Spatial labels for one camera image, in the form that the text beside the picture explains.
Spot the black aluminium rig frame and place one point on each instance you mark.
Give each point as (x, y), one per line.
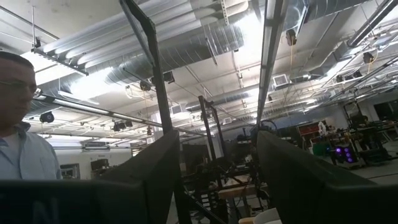
(161, 93)
(202, 101)

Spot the long overhead light bar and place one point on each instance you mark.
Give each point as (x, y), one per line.
(270, 37)

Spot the computer tower with purple lights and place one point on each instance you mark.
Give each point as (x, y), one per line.
(343, 154)

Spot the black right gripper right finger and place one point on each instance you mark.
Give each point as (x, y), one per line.
(326, 202)

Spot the black ceiling camera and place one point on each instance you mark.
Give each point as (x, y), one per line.
(47, 117)

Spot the red storage cabinet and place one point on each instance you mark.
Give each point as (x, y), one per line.
(308, 130)

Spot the person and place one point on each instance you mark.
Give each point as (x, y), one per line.
(25, 155)

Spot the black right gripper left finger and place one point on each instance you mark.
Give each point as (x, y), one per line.
(109, 202)

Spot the black track spotlights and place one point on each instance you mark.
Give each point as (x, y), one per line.
(118, 126)

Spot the silver ventilation duct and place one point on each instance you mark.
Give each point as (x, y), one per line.
(192, 49)

